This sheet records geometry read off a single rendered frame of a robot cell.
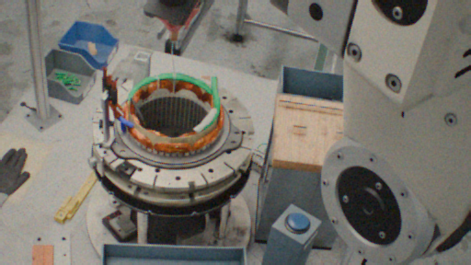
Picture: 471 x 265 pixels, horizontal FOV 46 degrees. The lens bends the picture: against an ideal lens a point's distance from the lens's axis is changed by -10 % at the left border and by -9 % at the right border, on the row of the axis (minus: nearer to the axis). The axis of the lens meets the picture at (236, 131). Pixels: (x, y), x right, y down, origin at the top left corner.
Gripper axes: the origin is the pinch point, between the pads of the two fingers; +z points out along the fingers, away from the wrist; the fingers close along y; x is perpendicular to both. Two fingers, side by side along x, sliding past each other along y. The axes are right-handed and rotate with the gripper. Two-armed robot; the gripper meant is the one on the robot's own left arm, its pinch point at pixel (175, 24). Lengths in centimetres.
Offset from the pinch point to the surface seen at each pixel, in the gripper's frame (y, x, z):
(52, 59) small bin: -16, -50, 66
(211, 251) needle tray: 29.3, 19.6, 16.8
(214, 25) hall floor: -133, -40, 199
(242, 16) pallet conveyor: -131, -24, 178
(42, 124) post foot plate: 6, -39, 60
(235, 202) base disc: 8, 18, 53
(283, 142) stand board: 0.5, 23.7, 26.3
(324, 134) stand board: -5.2, 31.0, 27.8
